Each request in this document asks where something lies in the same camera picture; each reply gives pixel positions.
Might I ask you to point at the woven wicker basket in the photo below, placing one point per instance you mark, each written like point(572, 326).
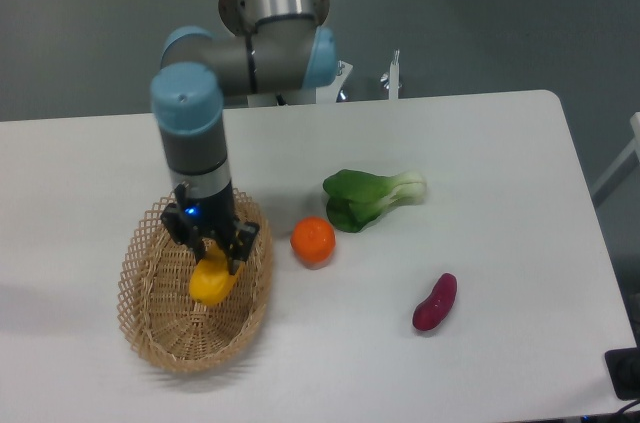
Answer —
point(184, 315)

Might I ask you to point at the yellow mango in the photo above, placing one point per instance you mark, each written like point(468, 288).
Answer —
point(210, 282)

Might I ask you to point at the purple sweet potato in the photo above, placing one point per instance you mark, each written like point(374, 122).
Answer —
point(432, 311)

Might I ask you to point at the orange fruit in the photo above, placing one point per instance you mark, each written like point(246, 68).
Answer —
point(313, 240)

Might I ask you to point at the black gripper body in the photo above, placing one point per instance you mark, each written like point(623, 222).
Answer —
point(212, 213)

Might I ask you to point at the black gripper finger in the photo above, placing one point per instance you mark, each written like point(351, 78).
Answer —
point(183, 230)
point(237, 241)

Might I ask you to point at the green bok choy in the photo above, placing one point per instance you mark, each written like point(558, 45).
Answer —
point(357, 198)

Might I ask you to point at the black device at edge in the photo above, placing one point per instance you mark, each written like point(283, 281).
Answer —
point(623, 368)

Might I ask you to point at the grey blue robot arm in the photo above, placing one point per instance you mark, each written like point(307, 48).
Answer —
point(287, 49)

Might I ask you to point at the white frame at right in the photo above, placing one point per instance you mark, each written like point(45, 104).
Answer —
point(621, 167)

